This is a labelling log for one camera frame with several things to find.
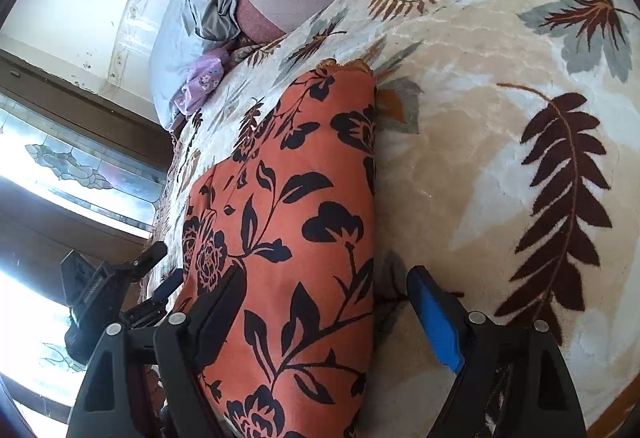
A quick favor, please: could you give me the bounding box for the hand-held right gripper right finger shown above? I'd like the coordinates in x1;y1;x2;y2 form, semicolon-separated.
406;266;588;438

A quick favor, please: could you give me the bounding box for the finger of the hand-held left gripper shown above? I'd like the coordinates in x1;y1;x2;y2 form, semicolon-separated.
149;269;185;320
131;241;169;276

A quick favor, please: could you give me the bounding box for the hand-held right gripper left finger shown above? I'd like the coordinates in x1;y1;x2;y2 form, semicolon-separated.
65;263;249;438

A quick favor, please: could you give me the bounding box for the orange floral garment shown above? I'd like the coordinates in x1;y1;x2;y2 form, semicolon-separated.
179;60;379;438

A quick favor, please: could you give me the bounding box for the stained glass window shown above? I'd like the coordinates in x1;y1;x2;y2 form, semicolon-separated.
0;49;172;419

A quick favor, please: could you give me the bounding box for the leaf print blanket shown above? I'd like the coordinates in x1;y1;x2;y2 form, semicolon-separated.
150;0;640;438

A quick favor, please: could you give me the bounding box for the purple floral cloth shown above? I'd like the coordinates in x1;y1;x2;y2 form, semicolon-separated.
171;49;232;120

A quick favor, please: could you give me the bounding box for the grey blue pillow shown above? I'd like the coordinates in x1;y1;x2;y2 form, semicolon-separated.
149;0;242;121

